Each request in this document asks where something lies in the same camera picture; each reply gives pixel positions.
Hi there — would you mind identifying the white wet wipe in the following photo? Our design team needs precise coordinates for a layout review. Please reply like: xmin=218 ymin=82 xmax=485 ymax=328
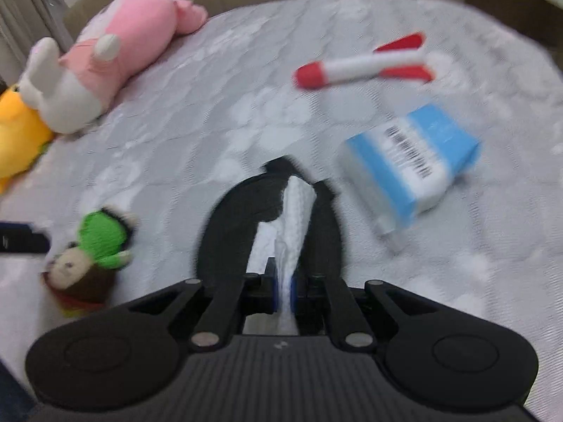
xmin=243 ymin=175 xmax=316 ymax=335

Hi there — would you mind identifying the crochet doll green hat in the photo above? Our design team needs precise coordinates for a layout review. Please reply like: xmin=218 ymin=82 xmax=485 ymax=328
xmin=42 ymin=206 xmax=139 ymax=316

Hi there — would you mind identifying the red white toy rocket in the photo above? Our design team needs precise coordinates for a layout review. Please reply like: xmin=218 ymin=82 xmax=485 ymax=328
xmin=293 ymin=32 xmax=435 ymax=90

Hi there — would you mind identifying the pink white plush toy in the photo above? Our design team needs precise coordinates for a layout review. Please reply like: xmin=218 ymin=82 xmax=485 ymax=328
xmin=18 ymin=0 xmax=208 ymax=134

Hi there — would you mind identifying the blue wet wipes pack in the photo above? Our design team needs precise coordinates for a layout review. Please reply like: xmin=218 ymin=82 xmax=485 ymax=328
xmin=337 ymin=104 xmax=480 ymax=254

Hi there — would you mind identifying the yellow plush toy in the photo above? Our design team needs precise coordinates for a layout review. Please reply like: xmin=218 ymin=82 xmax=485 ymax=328
xmin=0 ymin=85 xmax=55 ymax=193

